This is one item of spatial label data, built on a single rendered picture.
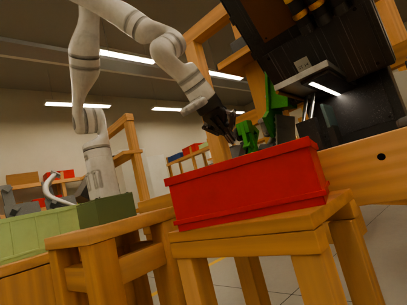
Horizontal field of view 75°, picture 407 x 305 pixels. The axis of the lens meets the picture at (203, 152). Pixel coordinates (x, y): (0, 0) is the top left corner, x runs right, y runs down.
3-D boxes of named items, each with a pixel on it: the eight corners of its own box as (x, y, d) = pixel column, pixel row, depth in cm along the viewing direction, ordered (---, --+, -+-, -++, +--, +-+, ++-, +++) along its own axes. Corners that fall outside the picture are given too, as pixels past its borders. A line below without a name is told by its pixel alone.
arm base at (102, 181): (104, 197, 85) (94, 147, 87) (86, 203, 90) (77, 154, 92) (126, 193, 93) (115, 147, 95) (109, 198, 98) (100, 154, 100)
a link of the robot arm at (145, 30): (192, 36, 71) (152, 8, 72) (174, 49, 66) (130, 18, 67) (186, 57, 77) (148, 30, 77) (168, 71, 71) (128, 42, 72)
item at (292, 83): (330, 69, 70) (326, 59, 70) (275, 95, 80) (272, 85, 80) (360, 89, 99) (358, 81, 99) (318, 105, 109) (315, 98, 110)
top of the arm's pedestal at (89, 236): (89, 245, 67) (86, 229, 68) (45, 250, 87) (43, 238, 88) (178, 216, 92) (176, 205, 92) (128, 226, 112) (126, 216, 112)
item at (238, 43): (255, 40, 136) (251, 28, 137) (232, 55, 146) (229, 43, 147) (261, 43, 142) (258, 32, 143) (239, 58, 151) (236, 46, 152)
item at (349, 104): (411, 130, 86) (376, 37, 91) (318, 155, 105) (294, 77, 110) (414, 131, 100) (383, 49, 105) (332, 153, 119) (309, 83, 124)
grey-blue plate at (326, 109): (339, 147, 77) (324, 102, 79) (332, 149, 78) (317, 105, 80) (347, 146, 84) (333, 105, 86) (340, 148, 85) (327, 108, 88)
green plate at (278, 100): (287, 120, 96) (284, 62, 95) (266, 122, 101) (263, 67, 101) (299, 121, 105) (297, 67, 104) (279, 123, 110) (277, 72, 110)
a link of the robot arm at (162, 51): (191, 89, 69) (208, 74, 74) (154, 37, 64) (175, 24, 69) (176, 98, 74) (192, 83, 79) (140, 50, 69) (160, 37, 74)
